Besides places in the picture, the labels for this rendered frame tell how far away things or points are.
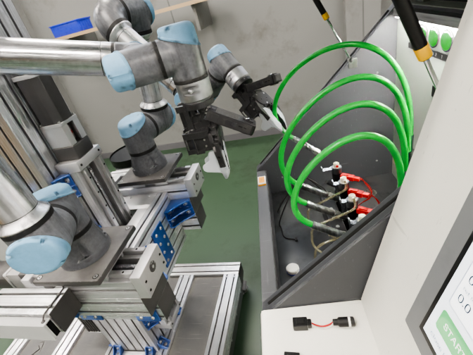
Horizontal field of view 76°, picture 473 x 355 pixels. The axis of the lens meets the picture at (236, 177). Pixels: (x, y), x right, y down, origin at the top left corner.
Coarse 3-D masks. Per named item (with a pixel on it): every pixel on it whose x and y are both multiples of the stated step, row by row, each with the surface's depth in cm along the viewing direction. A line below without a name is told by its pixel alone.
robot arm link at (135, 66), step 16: (128, 48) 59; (144, 48) 58; (112, 64) 57; (128, 64) 57; (144, 64) 58; (160, 64) 59; (112, 80) 58; (128, 80) 59; (144, 80) 60; (160, 80) 62
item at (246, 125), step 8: (208, 112) 66; (216, 112) 66; (224, 112) 68; (232, 112) 70; (208, 120) 67; (216, 120) 67; (224, 120) 66; (232, 120) 66; (240, 120) 66; (248, 120) 67; (232, 128) 67; (240, 128) 67; (248, 128) 67
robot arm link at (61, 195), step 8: (56, 184) 84; (64, 184) 82; (40, 192) 81; (48, 192) 79; (56, 192) 78; (64, 192) 80; (72, 192) 83; (40, 200) 76; (48, 200) 76; (56, 200) 78; (64, 200) 79; (72, 200) 82; (64, 208) 77; (72, 208) 80; (80, 208) 84; (72, 216) 78; (80, 216) 84; (88, 216) 88; (80, 224) 84
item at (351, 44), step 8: (328, 48) 78; (336, 48) 77; (368, 48) 74; (376, 48) 74; (312, 56) 81; (384, 56) 74; (304, 64) 83; (392, 64) 74; (400, 72) 74; (288, 80) 87; (400, 80) 76; (280, 88) 89; (408, 88) 76; (408, 96) 77; (408, 104) 78; (272, 112) 95
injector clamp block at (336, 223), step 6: (330, 192) 98; (324, 198) 97; (324, 204) 94; (330, 204) 93; (336, 210) 91; (324, 216) 96; (330, 216) 89; (330, 222) 87; (336, 222) 86; (342, 222) 86; (336, 228) 84; (342, 228) 84
